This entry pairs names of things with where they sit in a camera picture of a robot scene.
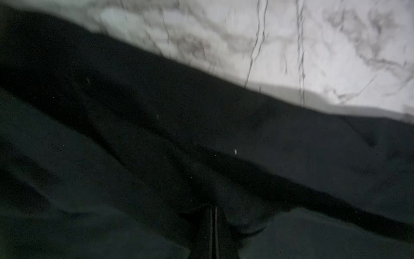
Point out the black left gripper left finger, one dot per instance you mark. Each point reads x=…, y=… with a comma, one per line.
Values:
x=202, y=247

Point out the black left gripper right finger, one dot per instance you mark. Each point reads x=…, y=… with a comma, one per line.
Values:
x=224, y=246

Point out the black t-shirt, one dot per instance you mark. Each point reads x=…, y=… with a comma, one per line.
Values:
x=111, y=152

